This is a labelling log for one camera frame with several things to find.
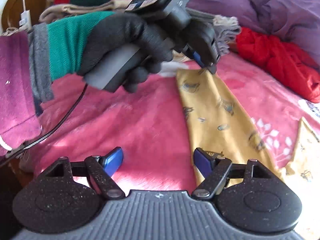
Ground grey fringed folded scarf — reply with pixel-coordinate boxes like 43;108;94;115
187;8;241;55

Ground white charger with cable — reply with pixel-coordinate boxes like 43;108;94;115
19;0;32;31

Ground wooden headboard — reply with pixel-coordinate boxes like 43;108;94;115
1;0;51;31

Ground red floral bed blanket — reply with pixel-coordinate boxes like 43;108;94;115
18;52;320;240

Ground purple quilt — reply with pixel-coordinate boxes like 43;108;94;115
187;0;319;63

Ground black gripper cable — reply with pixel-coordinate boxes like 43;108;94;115
0;83;89;167

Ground yellow printed cloth garment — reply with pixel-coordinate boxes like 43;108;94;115
176;69;319;186

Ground left forearm layered sleeves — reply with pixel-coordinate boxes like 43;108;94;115
1;11;112;155

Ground red quilt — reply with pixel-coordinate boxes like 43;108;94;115
235;27;319;103

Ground black gloved left hand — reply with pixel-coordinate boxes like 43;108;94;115
76;13;173;93

